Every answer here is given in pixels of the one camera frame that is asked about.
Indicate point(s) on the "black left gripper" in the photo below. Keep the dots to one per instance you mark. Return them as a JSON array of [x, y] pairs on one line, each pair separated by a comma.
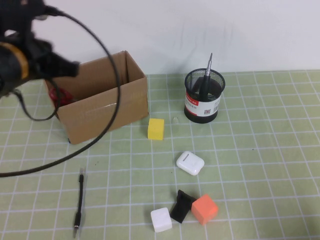
[[15, 65]]

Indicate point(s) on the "silver black pen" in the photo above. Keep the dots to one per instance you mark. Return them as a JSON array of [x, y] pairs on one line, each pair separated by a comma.
[[207, 72]]

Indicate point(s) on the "brown cardboard box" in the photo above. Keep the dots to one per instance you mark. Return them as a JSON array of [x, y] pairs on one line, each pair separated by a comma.
[[100, 117]]

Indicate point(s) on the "yellow foam block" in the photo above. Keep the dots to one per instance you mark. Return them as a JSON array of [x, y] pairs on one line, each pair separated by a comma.
[[156, 128]]

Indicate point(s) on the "black mesh pen holder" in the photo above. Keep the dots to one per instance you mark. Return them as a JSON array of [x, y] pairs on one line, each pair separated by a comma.
[[197, 110]]

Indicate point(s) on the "white earbuds case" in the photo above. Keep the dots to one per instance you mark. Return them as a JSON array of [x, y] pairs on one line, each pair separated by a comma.
[[190, 162]]

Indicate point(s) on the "white foam block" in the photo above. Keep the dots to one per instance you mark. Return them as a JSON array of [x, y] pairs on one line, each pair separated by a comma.
[[161, 220]]

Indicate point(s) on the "black wedge block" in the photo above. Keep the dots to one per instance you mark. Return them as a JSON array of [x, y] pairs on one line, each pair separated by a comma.
[[181, 210]]

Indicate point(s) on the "orange foam block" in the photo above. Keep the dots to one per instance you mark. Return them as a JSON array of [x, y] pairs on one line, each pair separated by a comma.
[[205, 208]]

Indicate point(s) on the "green checked tablecloth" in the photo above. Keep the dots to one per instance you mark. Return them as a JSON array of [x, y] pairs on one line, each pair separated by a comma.
[[250, 162]]

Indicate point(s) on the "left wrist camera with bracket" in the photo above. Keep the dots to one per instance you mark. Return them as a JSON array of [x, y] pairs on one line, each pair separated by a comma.
[[17, 12]]

